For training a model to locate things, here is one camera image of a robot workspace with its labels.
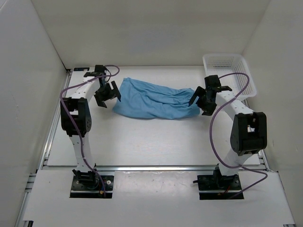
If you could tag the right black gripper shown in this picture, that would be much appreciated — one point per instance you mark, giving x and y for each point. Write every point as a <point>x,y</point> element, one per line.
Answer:
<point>208,109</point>

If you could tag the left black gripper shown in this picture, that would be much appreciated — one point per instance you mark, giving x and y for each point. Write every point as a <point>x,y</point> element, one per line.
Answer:
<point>99,98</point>

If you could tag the light blue shorts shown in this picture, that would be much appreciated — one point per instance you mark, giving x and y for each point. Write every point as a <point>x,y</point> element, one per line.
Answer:
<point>143,100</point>

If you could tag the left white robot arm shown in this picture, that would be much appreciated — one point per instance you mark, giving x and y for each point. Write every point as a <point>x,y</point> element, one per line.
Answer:
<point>76,119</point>

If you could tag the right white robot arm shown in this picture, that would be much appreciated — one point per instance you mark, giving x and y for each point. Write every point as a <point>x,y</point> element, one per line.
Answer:
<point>228,101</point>

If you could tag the white plastic mesh basket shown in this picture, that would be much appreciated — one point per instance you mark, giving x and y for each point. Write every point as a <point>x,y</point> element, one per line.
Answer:
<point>233,71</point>

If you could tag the blue label sticker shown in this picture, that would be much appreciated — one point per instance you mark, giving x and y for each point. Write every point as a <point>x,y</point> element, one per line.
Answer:
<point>81,69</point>

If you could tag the aluminium front rail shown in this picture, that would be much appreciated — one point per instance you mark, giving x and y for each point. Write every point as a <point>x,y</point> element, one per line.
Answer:
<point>158,168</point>

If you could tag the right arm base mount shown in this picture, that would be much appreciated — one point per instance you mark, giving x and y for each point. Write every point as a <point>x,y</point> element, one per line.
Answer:
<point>219,188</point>

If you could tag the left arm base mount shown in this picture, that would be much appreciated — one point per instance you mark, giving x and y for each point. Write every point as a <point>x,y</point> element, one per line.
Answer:
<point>89,185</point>

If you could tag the aluminium left rail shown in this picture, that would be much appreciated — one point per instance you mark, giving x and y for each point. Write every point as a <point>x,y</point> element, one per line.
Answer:
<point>52,130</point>

